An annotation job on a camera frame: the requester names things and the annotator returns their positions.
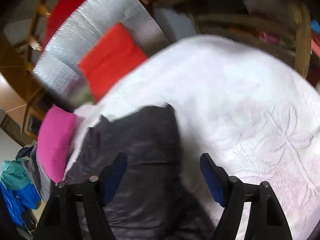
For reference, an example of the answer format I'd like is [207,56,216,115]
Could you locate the blue garment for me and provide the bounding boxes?
[1,183,41,226]

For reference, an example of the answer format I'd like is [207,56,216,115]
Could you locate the white embossed bed blanket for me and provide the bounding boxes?
[67,35,319,239]

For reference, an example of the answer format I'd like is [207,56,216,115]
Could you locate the black quilted jacket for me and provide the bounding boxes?
[66,105,214,239]

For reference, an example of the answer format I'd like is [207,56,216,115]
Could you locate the teal shirt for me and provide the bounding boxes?
[1,158,32,191]

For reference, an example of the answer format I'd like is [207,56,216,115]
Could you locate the pink pillow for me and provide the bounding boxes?
[37,105,76,184]

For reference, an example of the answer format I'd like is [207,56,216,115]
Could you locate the red fabric behind foil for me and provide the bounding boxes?
[42,0,85,48]

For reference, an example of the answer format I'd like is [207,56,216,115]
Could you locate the red pillow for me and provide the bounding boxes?
[79,23,148,102]

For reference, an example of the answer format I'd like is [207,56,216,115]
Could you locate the wooden cabinet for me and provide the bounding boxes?
[1,0,58,146]

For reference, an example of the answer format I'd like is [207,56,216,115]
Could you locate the wooden shelf unit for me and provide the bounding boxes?
[140,0,319,86]

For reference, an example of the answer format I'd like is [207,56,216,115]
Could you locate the silver foil insulation sheet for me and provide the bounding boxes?
[33,0,169,111]

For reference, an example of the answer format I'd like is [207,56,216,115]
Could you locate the grey garment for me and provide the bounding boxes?
[22,151,55,202]

